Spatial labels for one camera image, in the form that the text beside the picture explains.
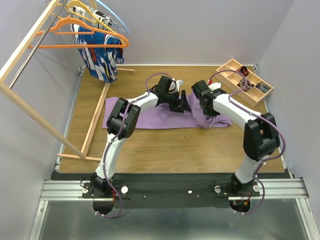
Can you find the blue white patterned garment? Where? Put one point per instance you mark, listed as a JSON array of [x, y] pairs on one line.
[[101, 62]]

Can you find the orange plastic hanger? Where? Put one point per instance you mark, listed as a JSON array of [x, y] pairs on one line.
[[92, 31]]

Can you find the black mounting base plate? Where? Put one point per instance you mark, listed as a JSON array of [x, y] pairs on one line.
[[156, 191]]

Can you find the grey rolled item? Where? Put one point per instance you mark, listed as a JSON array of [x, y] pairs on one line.
[[264, 88]]

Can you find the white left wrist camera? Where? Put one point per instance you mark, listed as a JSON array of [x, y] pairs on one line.
[[175, 85]]

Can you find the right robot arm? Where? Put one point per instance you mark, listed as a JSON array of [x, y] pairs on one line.
[[260, 138]]

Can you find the aluminium rail frame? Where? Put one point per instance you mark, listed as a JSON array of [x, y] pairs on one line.
[[282, 211]]

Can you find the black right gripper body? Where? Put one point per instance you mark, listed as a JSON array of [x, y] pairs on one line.
[[208, 111]]

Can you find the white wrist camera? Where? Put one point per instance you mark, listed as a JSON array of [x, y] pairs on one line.
[[214, 85], [175, 85]]

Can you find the black white printed garment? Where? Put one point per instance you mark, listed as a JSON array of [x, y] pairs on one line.
[[87, 13]]

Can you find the red black rolled item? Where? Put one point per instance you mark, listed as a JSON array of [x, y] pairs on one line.
[[244, 71]]

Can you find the purple trousers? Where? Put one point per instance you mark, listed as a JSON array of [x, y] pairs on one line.
[[161, 117]]

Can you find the light blue hanger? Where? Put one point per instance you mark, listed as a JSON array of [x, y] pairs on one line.
[[118, 23]]

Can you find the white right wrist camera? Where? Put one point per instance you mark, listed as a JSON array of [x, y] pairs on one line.
[[214, 85]]

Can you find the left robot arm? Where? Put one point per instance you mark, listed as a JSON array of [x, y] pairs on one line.
[[122, 123]]

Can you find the patterned rolled item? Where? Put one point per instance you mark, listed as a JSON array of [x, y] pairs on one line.
[[245, 85]]

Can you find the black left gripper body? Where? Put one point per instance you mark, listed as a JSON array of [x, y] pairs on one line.
[[172, 100]]

